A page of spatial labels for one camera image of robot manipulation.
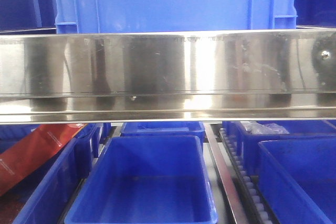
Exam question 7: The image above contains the blue bin centre rear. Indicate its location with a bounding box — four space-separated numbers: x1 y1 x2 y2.
120 121 205 147

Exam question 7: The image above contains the blue bin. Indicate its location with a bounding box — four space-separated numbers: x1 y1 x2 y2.
120 121 205 147
1 123 103 223
258 138 335 223
65 136 218 223
222 120 335 176

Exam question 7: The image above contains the blue bin centre front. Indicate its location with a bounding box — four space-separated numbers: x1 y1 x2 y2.
65 136 218 223

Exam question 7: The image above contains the stainless steel shelf beam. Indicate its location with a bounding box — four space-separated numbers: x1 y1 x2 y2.
1 28 335 124

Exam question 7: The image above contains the large blue crate upper shelf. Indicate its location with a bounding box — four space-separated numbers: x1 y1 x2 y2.
55 0 297 34

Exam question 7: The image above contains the blue bin right rear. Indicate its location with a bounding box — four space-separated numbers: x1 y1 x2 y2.
222 120 335 176

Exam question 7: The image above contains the blue bin right front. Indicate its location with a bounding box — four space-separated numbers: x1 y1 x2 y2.
258 138 335 223

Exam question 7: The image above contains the blue bin left front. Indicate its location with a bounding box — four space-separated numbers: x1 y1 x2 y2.
1 123 103 223

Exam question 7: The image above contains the clear plastic bag of parts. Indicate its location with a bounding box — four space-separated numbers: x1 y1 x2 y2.
240 121 289 135

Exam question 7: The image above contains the black roller track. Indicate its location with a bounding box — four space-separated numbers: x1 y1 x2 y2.
219 128 278 223

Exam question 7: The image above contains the chrome bolt on beam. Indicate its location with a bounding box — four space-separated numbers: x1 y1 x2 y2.
320 50 331 60

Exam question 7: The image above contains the red foil pouch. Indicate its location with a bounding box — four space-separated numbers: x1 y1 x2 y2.
1 123 87 195

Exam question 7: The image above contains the dark blue crate upper left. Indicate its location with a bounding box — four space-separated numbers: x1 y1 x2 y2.
1 0 56 31

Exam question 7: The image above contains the steel divider rail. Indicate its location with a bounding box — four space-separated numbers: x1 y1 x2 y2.
204 123 249 223

